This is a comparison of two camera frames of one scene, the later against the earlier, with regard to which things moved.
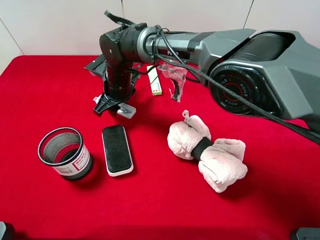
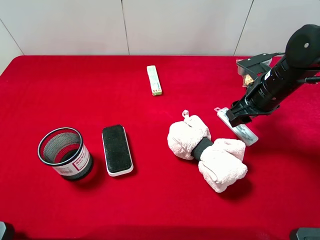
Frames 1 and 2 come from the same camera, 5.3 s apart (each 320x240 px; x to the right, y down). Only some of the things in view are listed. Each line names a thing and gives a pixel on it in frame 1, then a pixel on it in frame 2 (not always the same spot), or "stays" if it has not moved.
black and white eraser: x=117 y=154 stays
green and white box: x=154 y=81 stays
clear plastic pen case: x=126 y=110 → x=243 y=131
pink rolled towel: x=222 y=163 stays
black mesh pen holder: x=63 y=149 stays
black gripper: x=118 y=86 → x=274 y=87
